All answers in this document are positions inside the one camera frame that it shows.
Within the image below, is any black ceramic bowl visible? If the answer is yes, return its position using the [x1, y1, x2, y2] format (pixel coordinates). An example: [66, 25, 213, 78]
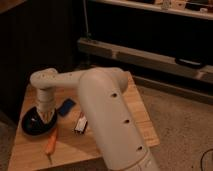
[21, 107, 57, 136]

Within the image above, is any grey long case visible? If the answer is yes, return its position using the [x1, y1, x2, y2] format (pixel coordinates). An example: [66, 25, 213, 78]
[77, 38, 213, 84]

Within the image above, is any blue rectangular block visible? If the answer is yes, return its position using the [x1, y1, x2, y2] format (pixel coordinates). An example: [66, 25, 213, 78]
[57, 98, 75, 117]

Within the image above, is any black red rectangular box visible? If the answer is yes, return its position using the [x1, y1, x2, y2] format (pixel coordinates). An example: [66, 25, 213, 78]
[74, 113, 88, 134]

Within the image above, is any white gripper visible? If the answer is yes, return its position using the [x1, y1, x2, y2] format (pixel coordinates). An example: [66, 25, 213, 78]
[36, 99, 55, 123]

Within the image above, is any black case handle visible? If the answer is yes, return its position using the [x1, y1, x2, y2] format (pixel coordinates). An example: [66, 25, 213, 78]
[175, 58, 206, 69]

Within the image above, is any black cable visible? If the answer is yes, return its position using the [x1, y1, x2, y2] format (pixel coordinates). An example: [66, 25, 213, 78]
[200, 148, 213, 171]

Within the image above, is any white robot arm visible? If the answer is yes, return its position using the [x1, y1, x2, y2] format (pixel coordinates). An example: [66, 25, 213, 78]
[30, 67, 159, 171]

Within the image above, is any vertical metal pole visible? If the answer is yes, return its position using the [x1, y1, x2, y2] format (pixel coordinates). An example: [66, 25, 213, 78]
[83, 0, 91, 40]

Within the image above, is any wall shelf with items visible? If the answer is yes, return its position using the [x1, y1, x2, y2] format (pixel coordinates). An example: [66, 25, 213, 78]
[89, 0, 213, 21]

